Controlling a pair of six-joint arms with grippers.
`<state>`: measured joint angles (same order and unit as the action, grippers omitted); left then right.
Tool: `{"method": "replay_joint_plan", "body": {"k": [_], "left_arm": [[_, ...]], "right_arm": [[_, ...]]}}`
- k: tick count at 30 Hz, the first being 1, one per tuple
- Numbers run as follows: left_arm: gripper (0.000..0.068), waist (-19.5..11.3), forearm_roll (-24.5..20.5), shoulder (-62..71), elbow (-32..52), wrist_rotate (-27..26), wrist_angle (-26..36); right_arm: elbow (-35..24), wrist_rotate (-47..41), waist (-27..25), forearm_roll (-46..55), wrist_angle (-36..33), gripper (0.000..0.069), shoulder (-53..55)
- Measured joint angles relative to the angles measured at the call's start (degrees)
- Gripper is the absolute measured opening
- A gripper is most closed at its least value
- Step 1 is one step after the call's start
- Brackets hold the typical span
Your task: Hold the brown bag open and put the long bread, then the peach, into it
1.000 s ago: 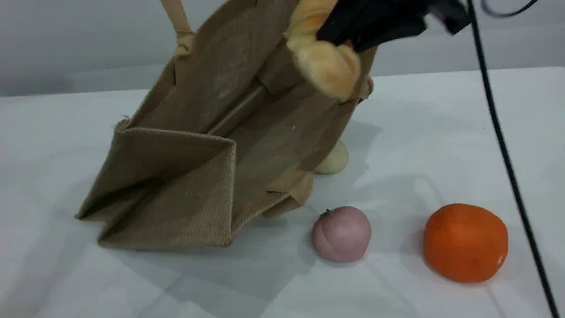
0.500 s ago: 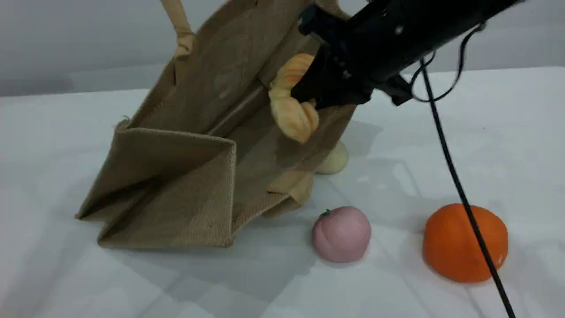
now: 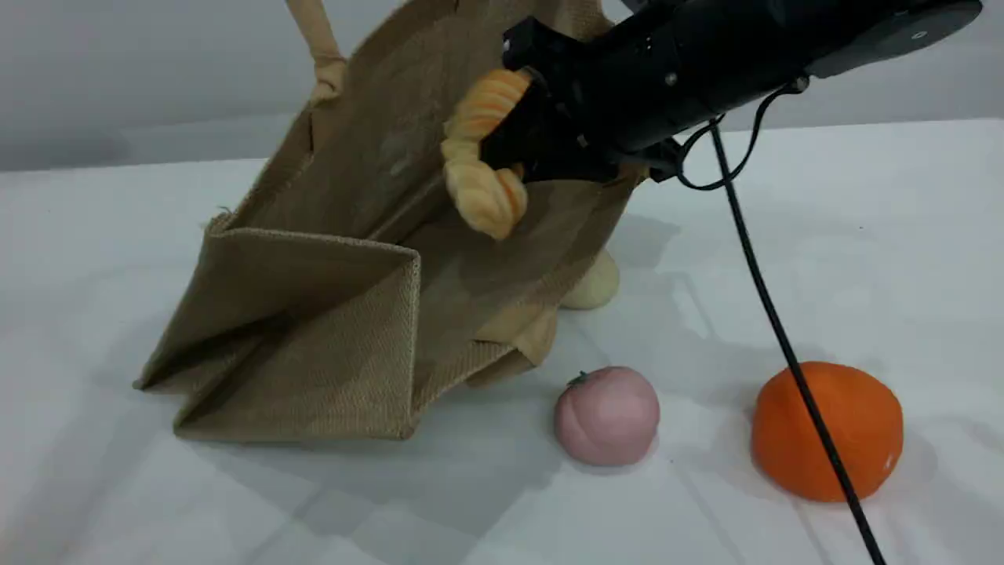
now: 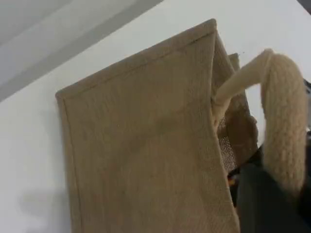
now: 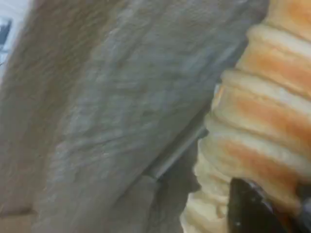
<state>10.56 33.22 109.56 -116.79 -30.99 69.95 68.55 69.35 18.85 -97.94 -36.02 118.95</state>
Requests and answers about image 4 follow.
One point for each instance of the brown burlap tote bag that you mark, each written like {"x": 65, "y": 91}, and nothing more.
{"x": 145, "y": 133}

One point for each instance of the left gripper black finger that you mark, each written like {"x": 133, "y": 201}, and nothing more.
{"x": 307, "y": 206}
{"x": 262, "y": 208}

